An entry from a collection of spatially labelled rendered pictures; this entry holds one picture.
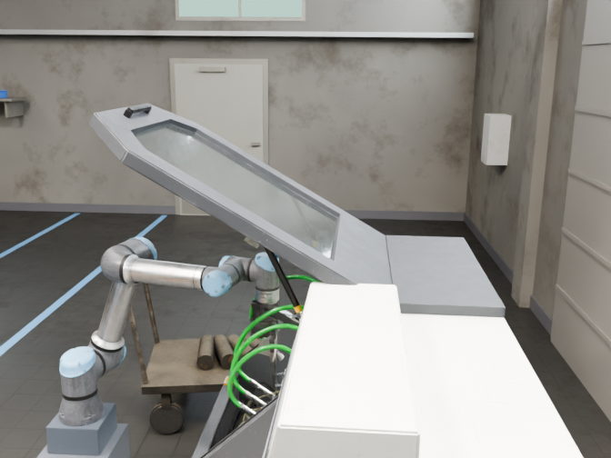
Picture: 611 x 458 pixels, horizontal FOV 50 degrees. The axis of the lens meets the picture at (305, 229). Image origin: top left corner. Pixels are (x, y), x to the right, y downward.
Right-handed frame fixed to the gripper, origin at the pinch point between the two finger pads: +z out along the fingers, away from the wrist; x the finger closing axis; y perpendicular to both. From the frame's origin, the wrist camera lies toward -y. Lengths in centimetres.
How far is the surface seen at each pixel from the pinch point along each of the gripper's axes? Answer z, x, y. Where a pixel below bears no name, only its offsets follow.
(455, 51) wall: -114, -708, -147
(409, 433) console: -38, 104, -35
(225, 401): 21.1, -8.4, 18.2
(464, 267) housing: -34, 2, -59
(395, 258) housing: -34, -6, -38
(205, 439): 21.1, 15.9, 19.6
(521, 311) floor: 116, -360, -173
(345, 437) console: -37, 105, -25
